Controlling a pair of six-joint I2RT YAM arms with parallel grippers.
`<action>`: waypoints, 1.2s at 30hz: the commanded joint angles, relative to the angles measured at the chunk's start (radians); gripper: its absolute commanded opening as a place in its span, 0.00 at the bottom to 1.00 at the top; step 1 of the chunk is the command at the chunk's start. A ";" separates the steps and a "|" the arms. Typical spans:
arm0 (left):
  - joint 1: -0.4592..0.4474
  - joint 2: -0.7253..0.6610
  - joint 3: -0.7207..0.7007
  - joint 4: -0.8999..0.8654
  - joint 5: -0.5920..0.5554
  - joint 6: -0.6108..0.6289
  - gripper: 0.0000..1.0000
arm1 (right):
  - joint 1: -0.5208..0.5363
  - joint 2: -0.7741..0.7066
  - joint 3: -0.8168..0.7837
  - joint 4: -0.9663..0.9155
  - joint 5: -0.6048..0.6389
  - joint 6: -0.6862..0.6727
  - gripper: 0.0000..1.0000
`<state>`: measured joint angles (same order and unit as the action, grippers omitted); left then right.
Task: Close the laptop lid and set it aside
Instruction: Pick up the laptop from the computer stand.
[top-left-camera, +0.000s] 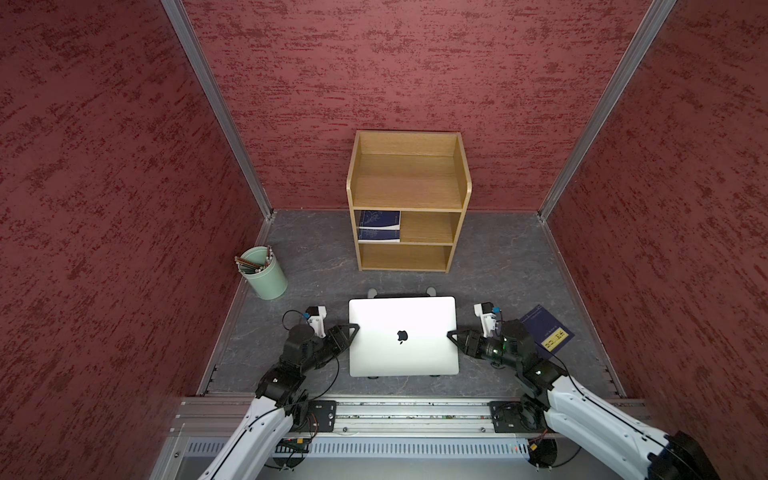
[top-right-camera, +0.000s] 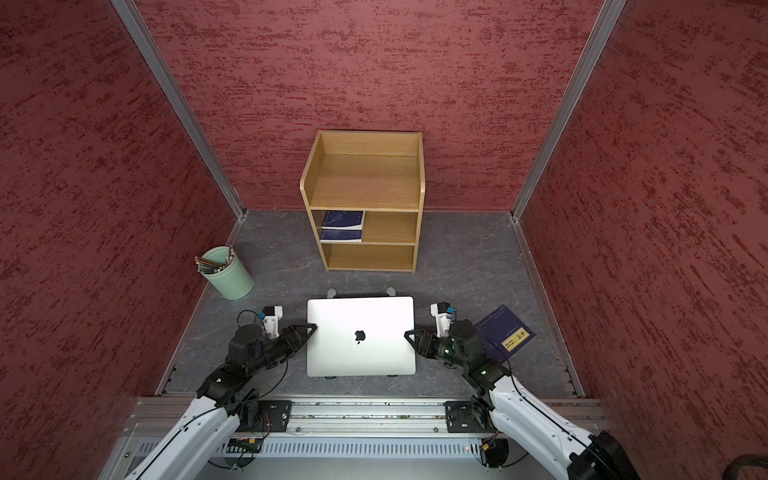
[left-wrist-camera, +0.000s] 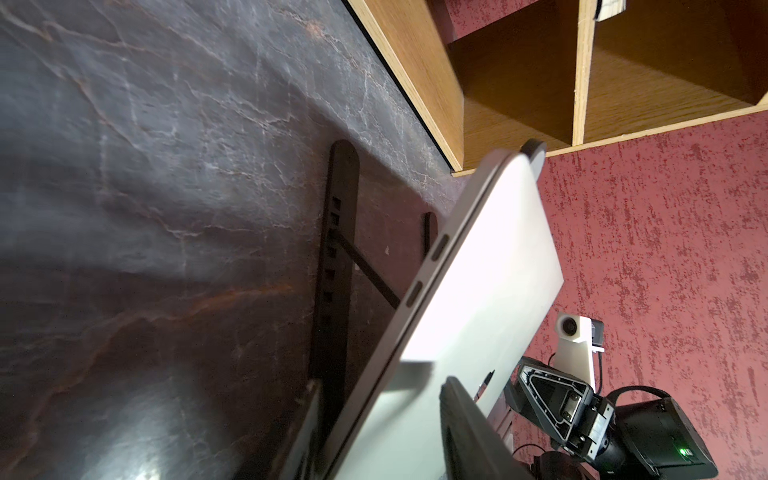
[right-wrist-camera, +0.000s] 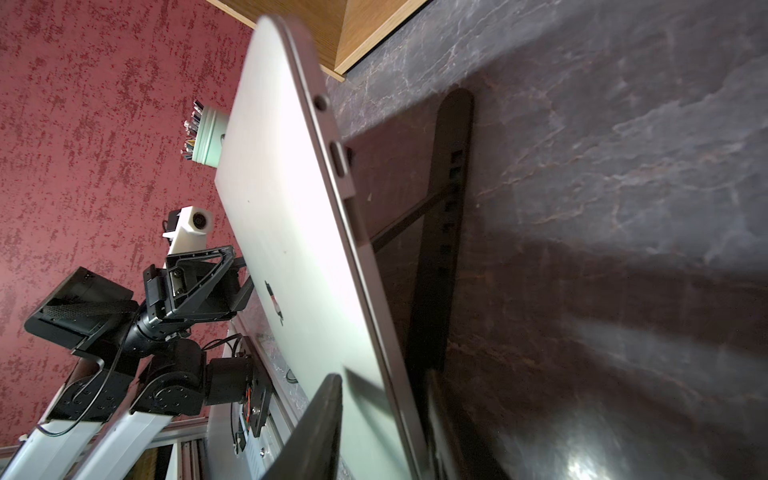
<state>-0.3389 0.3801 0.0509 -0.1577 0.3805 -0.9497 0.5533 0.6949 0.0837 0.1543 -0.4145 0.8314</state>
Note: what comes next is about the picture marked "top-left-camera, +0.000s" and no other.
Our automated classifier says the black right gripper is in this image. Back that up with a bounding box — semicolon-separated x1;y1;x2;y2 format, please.
446;330;520;371

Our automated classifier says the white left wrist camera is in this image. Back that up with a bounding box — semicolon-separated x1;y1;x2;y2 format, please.
304;305;327;338

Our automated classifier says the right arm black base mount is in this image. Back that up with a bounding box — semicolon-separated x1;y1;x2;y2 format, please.
488;398;547;434

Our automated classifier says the green pencil cup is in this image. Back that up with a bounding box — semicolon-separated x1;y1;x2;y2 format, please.
238;254;288;300

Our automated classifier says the coloured pencils bundle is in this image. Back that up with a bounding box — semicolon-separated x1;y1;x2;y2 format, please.
234;246;274;275

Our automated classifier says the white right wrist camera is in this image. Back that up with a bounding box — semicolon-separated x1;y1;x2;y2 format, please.
474;302;503;338

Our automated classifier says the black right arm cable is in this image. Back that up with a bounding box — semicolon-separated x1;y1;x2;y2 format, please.
551;353;661;457

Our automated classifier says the silver laptop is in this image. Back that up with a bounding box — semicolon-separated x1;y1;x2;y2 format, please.
348;296;459;378

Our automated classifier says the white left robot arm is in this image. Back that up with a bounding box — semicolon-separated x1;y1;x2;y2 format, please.
200;323;359;479

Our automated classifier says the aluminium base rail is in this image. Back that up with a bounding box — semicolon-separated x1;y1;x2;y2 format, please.
167;395;655;439

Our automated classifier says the right aluminium corner post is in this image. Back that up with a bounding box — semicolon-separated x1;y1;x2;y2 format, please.
538;0;677;224

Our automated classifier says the wooden shelf unit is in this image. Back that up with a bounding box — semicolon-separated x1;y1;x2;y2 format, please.
346;130;472;273

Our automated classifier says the left aluminium corner post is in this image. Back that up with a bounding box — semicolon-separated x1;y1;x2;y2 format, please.
161;0;274;221

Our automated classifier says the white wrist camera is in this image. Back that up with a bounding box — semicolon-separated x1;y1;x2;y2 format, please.
304;305;327;338
474;302;503;338

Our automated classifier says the aluminium corner post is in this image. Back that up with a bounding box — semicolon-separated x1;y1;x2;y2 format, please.
538;0;677;224
161;0;274;221

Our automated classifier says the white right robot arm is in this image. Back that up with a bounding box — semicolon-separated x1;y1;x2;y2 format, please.
447;320;719;479

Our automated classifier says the black laptop stand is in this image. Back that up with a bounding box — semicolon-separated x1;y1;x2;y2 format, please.
367;287;437;299

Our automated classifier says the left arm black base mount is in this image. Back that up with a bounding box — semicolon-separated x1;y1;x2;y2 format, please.
292;400;338;434

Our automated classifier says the blue notebook on table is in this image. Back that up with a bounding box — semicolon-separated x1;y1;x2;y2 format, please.
520;305;575;358

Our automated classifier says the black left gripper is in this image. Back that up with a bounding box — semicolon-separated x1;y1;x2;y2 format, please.
301;325;360;375

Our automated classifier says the blue book on shelf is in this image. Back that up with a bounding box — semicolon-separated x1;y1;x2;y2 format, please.
358;210;401;243

